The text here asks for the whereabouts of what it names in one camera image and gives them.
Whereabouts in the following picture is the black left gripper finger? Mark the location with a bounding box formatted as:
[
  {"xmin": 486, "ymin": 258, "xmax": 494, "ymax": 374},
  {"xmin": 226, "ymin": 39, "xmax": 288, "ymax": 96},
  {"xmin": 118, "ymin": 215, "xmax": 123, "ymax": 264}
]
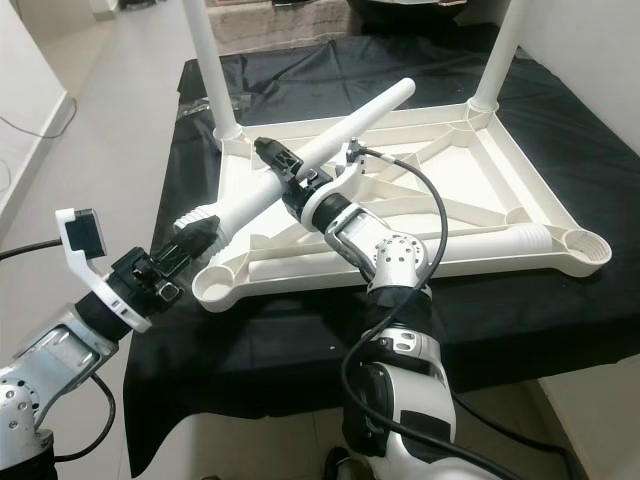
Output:
[{"xmin": 172, "ymin": 218, "xmax": 225, "ymax": 264}]

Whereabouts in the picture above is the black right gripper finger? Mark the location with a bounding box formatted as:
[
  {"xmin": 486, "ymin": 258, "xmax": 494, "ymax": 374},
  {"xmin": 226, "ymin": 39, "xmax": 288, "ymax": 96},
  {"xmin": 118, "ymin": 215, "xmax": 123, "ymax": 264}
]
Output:
[{"xmin": 253, "ymin": 135, "xmax": 307, "ymax": 184}]

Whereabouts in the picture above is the beige cloth covered bench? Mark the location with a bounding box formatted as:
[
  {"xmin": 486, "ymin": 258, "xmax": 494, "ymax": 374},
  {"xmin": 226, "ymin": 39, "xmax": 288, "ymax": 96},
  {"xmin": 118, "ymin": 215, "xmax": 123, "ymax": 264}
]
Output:
[{"xmin": 205, "ymin": 0, "xmax": 357, "ymax": 42}]

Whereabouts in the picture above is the black tablecloth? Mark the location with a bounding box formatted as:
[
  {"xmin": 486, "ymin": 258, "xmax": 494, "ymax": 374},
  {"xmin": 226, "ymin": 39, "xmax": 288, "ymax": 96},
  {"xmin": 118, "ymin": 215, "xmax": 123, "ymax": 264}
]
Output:
[{"xmin": 125, "ymin": 25, "xmax": 640, "ymax": 479}]

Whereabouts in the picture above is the black wok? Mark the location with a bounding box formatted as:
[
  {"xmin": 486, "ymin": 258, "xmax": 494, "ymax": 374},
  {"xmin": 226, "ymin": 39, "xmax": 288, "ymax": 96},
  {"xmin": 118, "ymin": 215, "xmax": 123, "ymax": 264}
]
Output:
[{"xmin": 345, "ymin": 0, "xmax": 472, "ymax": 14}]

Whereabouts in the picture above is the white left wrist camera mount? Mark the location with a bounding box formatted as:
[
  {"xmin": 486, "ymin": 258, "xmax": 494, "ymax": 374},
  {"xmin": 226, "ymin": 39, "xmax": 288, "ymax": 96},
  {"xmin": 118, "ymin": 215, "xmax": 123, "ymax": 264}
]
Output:
[{"xmin": 55, "ymin": 207, "xmax": 152, "ymax": 332}]

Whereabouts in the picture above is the speckled grey right wrist camera mount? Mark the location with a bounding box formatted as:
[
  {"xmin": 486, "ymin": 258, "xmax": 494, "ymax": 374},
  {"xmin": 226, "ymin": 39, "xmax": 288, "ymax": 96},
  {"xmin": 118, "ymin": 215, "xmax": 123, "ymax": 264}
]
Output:
[{"xmin": 305, "ymin": 140, "xmax": 367, "ymax": 234}]

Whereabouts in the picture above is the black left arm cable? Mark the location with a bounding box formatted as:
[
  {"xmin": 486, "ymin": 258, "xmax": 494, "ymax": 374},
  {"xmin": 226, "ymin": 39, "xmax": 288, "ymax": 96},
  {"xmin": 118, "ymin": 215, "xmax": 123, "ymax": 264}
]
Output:
[{"xmin": 0, "ymin": 236, "xmax": 62, "ymax": 260}]

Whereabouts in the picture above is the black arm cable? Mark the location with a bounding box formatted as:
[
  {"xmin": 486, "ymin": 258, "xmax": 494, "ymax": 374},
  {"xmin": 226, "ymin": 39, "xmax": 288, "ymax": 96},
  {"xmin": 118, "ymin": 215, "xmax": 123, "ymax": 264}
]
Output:
[
  {"xmin": 450, "ymin": 390, "xmax": 577, "ymax": 480},
  {"xmin": 0, "ymin": 236, "xmax": 62, "ymax": 260}
]

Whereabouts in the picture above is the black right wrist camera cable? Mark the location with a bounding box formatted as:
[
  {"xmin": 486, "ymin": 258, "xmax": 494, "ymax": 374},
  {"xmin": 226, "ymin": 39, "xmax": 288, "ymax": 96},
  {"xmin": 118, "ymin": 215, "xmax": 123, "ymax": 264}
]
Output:
[{"xmin": 343, "ymin": 146, "xmax": 511, "ymax": 480}]

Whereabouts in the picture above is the thin black wall cable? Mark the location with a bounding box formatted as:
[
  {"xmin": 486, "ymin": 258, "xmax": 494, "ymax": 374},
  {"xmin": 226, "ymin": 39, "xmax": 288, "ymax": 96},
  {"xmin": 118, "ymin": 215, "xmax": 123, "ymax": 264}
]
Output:
[{"xmin": 0, "ymin": 95, "xmax": 77, "ymax": 142}]

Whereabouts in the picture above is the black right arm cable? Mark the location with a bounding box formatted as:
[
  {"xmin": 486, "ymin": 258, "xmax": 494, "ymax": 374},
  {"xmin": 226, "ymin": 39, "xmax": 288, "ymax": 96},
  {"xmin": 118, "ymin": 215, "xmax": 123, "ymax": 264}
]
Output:
[{"xmin": 450, "ymin": 390, "xmax": 577, "ymax": 480}]

